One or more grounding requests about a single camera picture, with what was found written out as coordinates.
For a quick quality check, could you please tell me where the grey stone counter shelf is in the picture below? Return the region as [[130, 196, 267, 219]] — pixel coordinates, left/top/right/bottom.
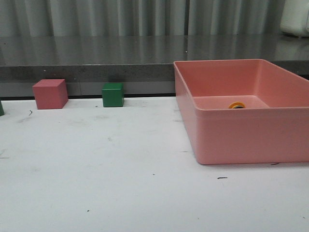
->
[[0, 34, 309, 99]]

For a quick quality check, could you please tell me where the green cube block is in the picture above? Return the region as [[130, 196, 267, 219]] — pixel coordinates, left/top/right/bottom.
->
[[102, 83, 124, 107]]

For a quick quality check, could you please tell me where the white appliance in background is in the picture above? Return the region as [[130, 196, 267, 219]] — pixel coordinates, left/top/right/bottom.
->
[[280, 0, 309, 37]]

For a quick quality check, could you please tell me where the pink plastic bin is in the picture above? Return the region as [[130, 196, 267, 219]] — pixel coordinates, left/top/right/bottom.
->
[[174, 59, 309, 165]]

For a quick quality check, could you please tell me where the pink cube block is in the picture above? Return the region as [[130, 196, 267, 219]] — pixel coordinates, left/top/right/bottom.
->
[[32, 79, 68, 110]]

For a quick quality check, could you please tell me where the yellow push button switch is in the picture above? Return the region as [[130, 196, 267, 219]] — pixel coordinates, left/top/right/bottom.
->
[[228, 101, 246, 109]]

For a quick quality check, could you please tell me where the dark green block at left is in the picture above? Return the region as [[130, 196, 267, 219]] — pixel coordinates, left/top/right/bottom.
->
[[0, 101, 4, 116]]

